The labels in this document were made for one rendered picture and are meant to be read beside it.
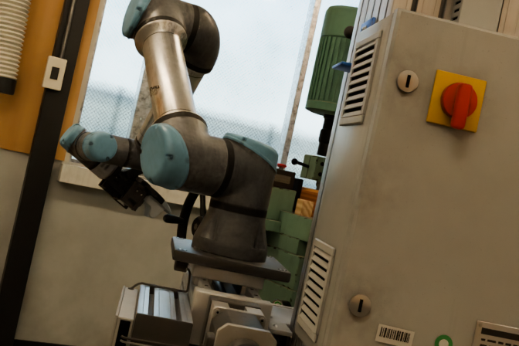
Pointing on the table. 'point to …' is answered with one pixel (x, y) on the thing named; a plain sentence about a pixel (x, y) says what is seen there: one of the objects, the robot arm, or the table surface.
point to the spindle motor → (331, 18)
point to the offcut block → (303, 208)
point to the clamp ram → (297, 190)
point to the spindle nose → (325, 134)
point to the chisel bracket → (314, 172)
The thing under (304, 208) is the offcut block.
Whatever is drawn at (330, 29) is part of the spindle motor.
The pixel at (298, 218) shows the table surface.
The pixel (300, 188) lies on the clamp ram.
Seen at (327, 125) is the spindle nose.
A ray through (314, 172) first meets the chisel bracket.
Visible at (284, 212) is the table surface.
